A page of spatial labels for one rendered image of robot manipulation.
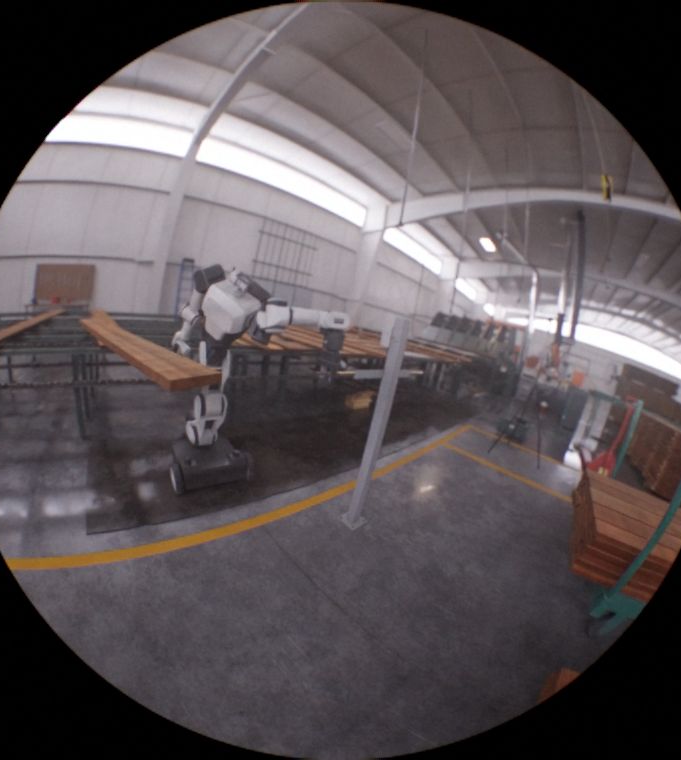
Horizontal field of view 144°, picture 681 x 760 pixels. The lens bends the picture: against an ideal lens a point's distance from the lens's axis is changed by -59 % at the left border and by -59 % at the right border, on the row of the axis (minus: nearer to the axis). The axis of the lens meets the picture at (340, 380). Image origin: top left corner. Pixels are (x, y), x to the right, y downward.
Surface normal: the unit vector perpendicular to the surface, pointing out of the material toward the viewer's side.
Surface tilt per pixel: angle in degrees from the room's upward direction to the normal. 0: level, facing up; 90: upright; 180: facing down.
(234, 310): 73
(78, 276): 90
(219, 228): 88
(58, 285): 90
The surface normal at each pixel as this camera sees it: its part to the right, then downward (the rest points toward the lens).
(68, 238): 0.66, 0.34
